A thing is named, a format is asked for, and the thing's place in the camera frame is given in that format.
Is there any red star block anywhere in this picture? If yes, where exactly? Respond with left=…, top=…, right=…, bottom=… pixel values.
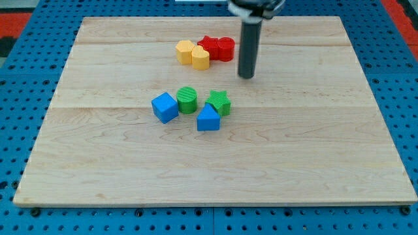
left=197, top=35, right=219, bottom=60

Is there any yellow hexagon block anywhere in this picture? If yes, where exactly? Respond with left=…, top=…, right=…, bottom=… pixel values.
left=175, top=40, right=195, bottom=65

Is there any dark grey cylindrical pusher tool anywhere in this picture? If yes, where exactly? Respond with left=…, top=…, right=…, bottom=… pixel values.
left=238, top=19, right=262, bottom=79

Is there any green cylinder block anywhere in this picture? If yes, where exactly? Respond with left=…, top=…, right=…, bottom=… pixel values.
left=176, top=86, right=198, bottom=114

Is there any red cylinder block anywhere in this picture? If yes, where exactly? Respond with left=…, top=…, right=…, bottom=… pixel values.
left=217, top=37, right=235, bottom=62

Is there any blue triangle block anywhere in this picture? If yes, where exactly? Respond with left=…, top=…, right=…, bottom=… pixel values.
left=197, top=104, right=221, bottom=131

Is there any blue cube block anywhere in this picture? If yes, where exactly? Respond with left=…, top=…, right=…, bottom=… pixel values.
left=152, top=92, right=179, bottom=124

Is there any green star block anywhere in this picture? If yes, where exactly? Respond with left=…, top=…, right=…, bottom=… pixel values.
left=205, top=90, right=231, bottom=117

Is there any wooden board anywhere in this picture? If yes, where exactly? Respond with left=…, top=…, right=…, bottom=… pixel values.
left=14, top=16, right=417, bottom=208

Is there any yellow heart block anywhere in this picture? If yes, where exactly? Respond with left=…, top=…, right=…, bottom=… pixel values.
left=191, top=46, right=210, bottom=71

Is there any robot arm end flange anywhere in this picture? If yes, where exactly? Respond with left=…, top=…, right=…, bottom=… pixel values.
left=227, top=0, right=286, bottom=20

